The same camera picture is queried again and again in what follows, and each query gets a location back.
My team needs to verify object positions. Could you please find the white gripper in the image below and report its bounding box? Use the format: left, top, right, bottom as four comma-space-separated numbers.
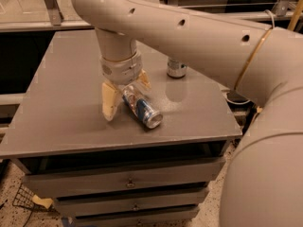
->
100, 51, 152, 121

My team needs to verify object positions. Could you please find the blue silver redbull can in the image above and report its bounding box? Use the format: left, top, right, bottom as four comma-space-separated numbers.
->
122, 85, 163, 129

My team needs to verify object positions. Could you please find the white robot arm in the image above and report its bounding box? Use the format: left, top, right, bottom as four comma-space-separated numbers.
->
72, 0, 303, 227

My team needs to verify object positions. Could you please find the silver green soda can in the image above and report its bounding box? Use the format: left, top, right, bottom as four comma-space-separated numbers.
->
167, 58, 187, 79

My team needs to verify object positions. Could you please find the grey drawer cabinet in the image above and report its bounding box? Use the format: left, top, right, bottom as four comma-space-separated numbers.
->
0, 28, 243, 227

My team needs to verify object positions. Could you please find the top grey drawer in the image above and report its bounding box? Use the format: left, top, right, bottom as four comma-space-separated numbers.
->
23, 157, 225, 198

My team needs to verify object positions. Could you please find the grey drawer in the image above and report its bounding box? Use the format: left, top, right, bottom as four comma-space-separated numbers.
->
55, 187, 209, 218
74, 205, 199, 227
23, 157, 225, 198

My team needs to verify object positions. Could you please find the middle grey drawer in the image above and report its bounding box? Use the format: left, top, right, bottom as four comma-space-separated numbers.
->
55, 187, 209, 218

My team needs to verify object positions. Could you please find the yellow foam piece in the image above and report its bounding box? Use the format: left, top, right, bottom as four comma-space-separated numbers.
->
32, 195, 53, 209

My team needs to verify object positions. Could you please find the bottom grey drawer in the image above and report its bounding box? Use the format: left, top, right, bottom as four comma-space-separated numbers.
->
74, 205, 199, 227

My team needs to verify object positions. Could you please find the metal railing frame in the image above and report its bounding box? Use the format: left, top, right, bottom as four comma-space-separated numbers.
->
0, 0, 298, 32

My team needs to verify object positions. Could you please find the black wire basket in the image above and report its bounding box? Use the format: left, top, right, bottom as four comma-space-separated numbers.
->
12, 183, 39, 210

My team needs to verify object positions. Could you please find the white cable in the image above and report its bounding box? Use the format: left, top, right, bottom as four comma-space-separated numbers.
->
264, 9, 276, 29

